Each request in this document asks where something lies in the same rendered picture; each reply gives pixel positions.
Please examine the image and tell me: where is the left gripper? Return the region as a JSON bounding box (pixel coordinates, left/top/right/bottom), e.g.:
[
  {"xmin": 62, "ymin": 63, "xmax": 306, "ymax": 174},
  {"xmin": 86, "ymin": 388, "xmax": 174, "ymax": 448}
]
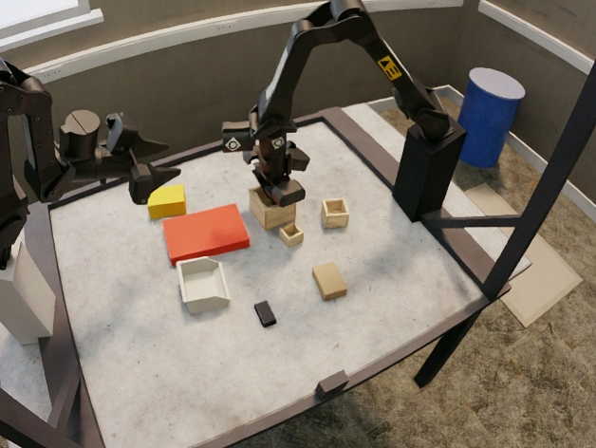
[{"xmin": 95, "ymin": 134, "xmax": 181, "ymax": 206}]

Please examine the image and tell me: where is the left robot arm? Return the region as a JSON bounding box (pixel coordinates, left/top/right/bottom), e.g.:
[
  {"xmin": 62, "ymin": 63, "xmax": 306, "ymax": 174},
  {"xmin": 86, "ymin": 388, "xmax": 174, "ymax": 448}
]
[{"xmin": 0, "ymin": 56, "xmax": 139, "ymax": 271}]

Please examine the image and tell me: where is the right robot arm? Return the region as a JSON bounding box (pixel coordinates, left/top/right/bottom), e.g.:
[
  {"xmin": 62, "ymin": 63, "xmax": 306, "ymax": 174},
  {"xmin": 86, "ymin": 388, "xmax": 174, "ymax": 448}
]
[{"xmin": 222, "ymin": 0, "xmax": 455, "ymax": 176}]

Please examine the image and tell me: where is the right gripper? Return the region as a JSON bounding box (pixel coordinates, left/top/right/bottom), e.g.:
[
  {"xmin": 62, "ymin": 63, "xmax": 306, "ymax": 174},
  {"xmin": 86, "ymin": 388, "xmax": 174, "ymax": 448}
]
[{"xmin": 242, "ymin": 144, "xmax": 306, "ymax": 208}]

